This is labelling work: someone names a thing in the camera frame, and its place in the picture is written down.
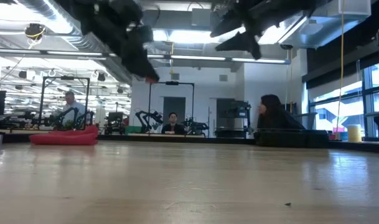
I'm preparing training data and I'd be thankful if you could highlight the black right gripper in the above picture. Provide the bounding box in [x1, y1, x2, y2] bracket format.
[210, 0, 302, 60]

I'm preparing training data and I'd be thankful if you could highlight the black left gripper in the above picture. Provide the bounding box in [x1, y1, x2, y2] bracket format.
[120, 37, 161, 82]

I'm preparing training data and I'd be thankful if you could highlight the black divided tupperware container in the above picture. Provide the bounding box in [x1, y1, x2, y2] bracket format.
[253, 128, 330, 149]

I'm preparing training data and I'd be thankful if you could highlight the long ceiling light strip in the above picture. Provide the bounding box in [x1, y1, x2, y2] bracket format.
[147, 53, 292, 65]

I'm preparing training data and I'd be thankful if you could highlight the dark grey door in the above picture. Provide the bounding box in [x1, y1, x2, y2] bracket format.
[162, 96, 187, 124]

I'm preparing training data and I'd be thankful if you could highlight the black chair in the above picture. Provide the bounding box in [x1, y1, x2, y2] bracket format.
[104, 111, 125, 135]

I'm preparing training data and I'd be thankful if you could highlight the green box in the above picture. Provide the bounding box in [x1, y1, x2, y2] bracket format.
[124, 125, 143, 135]

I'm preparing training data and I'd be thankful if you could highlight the person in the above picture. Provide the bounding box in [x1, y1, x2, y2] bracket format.
[161, 111, 186, 135]
[256, 94, 306, 131]
[62, 90, 92, 128]

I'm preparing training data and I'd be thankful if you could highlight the black equipment rack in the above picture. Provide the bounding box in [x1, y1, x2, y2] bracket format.
[216, 98, 252, 138]

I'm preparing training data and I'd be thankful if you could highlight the black round ceiling fixture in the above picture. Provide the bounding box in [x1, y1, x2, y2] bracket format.
[24, 23, 46, 40]

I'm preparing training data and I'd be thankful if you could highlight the red container lid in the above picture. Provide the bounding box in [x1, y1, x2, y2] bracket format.
[29, 124, 100, 146]

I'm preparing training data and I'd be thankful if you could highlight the yellow cylindrical container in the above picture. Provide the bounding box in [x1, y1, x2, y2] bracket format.
[347, 123, 363, 143]

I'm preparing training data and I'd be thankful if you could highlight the black metal station frame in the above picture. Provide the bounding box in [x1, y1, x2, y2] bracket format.
[39, 76, 91, 130]
[147, 80, 195, 136]

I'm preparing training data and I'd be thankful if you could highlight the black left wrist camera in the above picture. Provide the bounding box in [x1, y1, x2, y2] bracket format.
[126, 24, 155, 44]

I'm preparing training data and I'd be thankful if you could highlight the yellow hanging cord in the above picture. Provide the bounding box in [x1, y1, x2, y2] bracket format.
[334, 0, 345, 139]

